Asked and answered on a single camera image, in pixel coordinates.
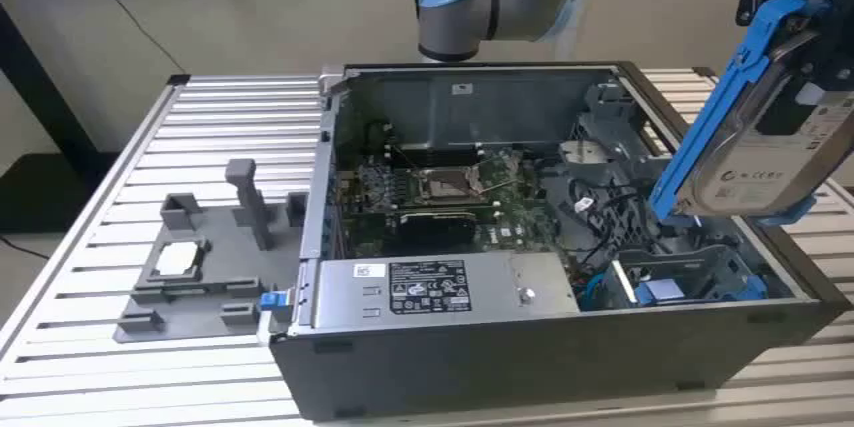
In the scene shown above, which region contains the grey disk bay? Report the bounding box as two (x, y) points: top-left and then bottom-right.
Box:
(610, 241), (760, 308)

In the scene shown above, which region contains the green motherboard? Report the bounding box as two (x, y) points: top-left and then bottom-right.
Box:
(337, 144), (576, 261)

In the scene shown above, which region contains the metal socket cover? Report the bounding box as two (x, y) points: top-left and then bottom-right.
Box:
(466, 149), (526, 193)

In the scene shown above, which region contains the CPU socket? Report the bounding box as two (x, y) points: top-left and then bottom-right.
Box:
(413, 166), (480, 206)

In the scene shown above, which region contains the black open PC case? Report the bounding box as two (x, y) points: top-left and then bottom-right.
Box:
(257, 60), (854, 423)

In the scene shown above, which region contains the silver power supply box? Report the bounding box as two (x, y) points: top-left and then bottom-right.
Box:
(312, 252), (581, 333)

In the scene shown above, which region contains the grey parts rack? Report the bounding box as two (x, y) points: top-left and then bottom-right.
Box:
(114, 158), (313, 346)

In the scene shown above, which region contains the silver CPU chip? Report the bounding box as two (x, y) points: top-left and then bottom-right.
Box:
(154, 241), (202, 276)

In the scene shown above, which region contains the black stand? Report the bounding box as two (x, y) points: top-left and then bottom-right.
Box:
(0, 1), (122, 236)

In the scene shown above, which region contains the silver drive bracket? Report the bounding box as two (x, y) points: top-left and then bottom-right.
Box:
(558, 139), (628, 177)

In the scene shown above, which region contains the black wire bundle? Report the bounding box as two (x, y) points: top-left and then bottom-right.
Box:
(566, 176), (669, 268)

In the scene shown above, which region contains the blue wire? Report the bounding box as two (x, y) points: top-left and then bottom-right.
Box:
(574, 269), (609, 312)

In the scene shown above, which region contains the thin black wall wire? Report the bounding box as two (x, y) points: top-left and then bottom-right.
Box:
(66, 0), (190, 76)

